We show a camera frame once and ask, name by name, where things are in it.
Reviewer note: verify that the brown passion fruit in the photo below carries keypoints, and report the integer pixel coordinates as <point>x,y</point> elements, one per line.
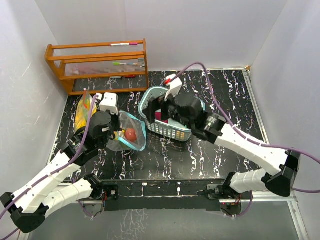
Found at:
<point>130,134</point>

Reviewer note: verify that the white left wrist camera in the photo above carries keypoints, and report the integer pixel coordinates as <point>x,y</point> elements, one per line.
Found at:
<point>109,103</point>

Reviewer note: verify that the green pen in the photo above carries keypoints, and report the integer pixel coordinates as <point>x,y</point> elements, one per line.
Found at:
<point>124,64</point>

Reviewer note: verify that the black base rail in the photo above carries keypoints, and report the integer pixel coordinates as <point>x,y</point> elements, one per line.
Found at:
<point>181,194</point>

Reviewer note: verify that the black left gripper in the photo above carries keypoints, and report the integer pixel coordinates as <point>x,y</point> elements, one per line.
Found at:
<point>117,117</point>

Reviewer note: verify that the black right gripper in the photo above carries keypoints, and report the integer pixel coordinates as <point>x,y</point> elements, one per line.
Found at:
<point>154,105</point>

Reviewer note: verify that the small grey box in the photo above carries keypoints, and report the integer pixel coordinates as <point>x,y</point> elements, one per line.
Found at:
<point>141,62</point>

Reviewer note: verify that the clear bag blue zipper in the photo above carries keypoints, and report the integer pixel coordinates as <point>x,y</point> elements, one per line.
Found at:
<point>127,120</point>

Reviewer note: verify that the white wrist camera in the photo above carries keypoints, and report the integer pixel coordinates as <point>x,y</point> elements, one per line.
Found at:
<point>173,84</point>
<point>109,103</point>

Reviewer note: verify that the yellow banana bunch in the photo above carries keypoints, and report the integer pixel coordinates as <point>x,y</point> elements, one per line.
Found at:
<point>82,113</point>

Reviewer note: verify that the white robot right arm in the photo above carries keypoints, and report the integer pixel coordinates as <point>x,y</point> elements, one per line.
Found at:
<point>278,167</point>

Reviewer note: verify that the orange green mango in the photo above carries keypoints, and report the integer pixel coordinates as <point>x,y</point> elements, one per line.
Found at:
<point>119,135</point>

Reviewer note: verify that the pink white pen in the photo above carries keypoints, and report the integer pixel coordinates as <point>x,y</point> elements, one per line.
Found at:
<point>124,44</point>

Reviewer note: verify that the pink dragon fruit piece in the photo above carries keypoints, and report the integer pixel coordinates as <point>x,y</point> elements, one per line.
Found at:
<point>158,116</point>

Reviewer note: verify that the orange wooden shelf rack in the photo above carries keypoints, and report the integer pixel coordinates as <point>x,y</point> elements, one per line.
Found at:
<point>71,63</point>

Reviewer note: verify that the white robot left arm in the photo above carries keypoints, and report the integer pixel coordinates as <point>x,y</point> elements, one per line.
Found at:
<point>33,203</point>

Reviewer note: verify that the light green plastic basket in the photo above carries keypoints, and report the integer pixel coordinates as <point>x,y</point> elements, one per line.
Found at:
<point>162,125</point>

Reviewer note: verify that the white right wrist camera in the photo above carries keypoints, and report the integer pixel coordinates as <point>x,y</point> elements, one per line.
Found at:
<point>173,84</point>

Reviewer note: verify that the clear bag orange zipper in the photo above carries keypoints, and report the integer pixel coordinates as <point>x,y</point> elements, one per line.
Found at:
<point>85,96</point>

